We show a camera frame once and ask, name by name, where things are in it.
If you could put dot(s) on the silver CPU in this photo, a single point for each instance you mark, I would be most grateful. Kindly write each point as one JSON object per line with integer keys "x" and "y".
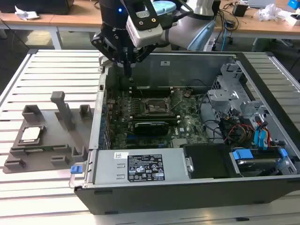
{"x": 30, "y": 134}

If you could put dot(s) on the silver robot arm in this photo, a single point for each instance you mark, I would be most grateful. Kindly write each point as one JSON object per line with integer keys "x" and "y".
{"x": 178, "y": 32}

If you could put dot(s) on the thin metal locking lever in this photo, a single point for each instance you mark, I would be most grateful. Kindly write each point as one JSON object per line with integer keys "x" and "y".
{"x": 141, "y": 93}

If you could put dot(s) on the green motherboard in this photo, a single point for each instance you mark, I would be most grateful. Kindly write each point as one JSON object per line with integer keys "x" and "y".
{"x": 189, "y": 117}

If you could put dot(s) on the black RAM slot bank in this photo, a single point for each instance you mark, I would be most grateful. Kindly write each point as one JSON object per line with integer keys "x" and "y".
{"x": 152, "y": 116}
{"x": 154, "y": 93}

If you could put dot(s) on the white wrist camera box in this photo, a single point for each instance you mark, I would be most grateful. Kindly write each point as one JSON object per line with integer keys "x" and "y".
{"x": 145, "y": 37}

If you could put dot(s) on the blue plastic latch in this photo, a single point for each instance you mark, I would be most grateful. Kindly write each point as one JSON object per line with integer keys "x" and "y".
{"x": 75, "y": 170}

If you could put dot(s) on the silver power supply unit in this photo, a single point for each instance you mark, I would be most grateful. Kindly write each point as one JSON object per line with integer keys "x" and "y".
{"x": 110, "y": 168}

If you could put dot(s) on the white flat box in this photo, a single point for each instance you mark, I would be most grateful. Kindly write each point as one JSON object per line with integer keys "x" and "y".
{"x": 293, "y": 20}

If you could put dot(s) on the small blue box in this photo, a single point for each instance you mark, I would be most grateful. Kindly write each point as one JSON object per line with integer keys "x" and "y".
{"x": 293, "y": 4}

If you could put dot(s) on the wooden desk with clutter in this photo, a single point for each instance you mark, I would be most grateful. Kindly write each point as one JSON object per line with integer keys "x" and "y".
{"x": 257, "y": 27}

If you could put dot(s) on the black bag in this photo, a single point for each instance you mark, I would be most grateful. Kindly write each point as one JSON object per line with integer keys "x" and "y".
{"x": 35, "y": 5}

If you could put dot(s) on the round coin battery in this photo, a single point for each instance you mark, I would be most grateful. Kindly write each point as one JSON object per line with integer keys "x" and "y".
{"x": 187, "y": 94}

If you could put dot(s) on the clear plastic bag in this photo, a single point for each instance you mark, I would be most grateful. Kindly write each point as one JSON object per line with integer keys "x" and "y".
{"x": 269, "y": 12}

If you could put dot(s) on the hard disk in blue carrier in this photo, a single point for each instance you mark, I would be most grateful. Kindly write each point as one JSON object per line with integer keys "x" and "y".
{"x": 243, "y": 155}

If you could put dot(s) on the black open PC case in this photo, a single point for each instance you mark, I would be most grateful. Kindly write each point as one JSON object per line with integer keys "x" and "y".
{"x": 187, "y": 197}

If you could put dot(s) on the black graphics card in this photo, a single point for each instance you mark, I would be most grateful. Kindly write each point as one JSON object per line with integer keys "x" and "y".
{"x": 150, "y": 129}

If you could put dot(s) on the green RAM stick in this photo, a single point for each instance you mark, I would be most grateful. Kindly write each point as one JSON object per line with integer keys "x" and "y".
{"x": 50, "y": 147}

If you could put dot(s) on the crumpled white paper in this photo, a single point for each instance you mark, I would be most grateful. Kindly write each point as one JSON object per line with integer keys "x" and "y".
{"x": 23, "y": 14}

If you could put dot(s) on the small black box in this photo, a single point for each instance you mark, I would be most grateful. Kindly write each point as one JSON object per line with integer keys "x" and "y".
{"x": 240, "y": 10}

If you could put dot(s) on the long wooden desk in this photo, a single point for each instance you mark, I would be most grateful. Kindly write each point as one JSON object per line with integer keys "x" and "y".
{"x": 70, "y": 20}

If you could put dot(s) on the white power strip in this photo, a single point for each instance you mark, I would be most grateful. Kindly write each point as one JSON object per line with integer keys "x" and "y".
{"x": 211, "y": 44}

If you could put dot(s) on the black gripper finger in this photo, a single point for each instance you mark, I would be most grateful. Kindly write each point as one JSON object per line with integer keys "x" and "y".
{"x": 144, "y": 55}
{"x": 104, "y": 45}

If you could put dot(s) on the grey parts rack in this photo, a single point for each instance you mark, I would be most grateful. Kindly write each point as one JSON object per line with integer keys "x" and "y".
{"x": 54, "y": 131}

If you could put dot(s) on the metal drive cage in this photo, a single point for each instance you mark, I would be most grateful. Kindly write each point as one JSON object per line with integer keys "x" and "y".
{"x": 222, "y": 96}

